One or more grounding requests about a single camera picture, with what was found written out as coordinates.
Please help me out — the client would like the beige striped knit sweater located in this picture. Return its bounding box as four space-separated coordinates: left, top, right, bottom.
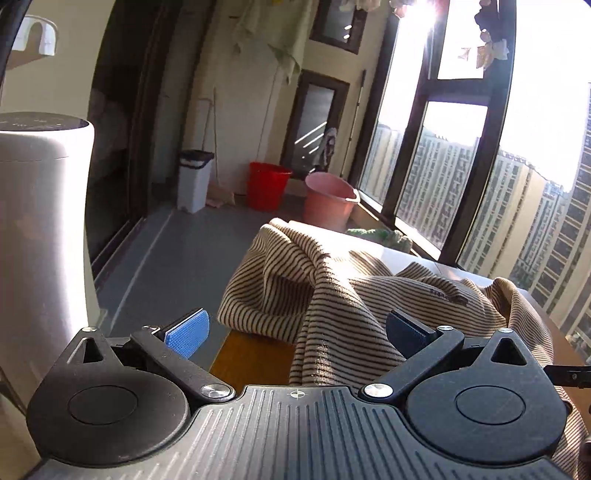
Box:
216 217 591 478

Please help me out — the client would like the green plush toy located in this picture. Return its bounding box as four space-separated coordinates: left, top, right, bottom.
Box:
346 228 413 253

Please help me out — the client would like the pink plastic basin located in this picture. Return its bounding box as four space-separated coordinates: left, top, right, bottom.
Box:
303 172 361 232

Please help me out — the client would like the white trash bin black lid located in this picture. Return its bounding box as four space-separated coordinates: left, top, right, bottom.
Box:
176 149 214 214

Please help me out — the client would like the red plastic bucket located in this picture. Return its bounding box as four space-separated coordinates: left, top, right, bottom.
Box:
246 162 293 211

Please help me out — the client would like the grey hanging rag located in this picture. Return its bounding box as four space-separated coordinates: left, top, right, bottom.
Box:
318 127 338 172

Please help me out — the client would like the white cylindrical air purifier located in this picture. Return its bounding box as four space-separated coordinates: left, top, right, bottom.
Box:
1 112 94 407

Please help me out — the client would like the green hanging towel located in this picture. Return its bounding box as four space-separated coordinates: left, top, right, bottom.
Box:
232 1 315 84

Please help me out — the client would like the white wall hook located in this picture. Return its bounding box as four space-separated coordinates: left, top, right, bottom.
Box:
12 15 58 57

